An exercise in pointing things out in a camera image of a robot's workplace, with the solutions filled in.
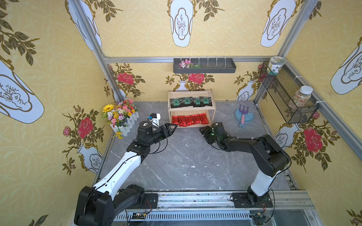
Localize green tea bag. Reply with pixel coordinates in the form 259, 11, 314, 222
192, 97, 205, 107
170, 98, 184, 108
182, 97, 193, 107
202, 97, 213, 106

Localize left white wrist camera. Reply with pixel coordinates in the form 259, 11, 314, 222
148, 113, 161, 127

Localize red tea bag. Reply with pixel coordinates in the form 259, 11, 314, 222
199, 113, 209, 125
178, 115, 187, 127
192, 115, 201, 125
172, 116, 179, 125
185, 115, 195, 126

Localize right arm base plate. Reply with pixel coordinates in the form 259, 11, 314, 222
230, 192, 274, 208

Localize blue dustpan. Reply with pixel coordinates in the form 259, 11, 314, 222
235, 109, 254, 124

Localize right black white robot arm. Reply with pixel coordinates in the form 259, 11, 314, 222
199, 122, 291, 207

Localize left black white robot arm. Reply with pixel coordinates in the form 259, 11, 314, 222
74, 121, 178, 226

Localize small circuit board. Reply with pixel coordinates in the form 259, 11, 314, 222
132, 212, 147, 220

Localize pink flowers in tray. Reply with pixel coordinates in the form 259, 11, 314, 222
179, 59, 200, 69

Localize patterned tin jar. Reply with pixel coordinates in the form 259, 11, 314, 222
266, 56, 286, 75

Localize glass jar white lid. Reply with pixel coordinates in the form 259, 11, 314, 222
288, 86, 314, 109

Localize flower bouquet white fence pot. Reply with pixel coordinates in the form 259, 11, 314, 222
102, 98, 139, 139

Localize purple pink toy rake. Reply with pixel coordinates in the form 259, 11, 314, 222
239, 105, 249, 128

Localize aluminium rail frame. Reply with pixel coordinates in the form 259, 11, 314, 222
112, 190, 322, 226

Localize black wire wall basket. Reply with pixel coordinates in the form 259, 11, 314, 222
260, 62, 320, 124

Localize grey wall tray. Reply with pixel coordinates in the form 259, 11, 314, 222
173, 57, 237, 74

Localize wooden two-tier shelf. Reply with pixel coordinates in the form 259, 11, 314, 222
167, 89, 216, 128

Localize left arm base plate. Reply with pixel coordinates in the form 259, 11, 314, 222
130, 193, 158, 210

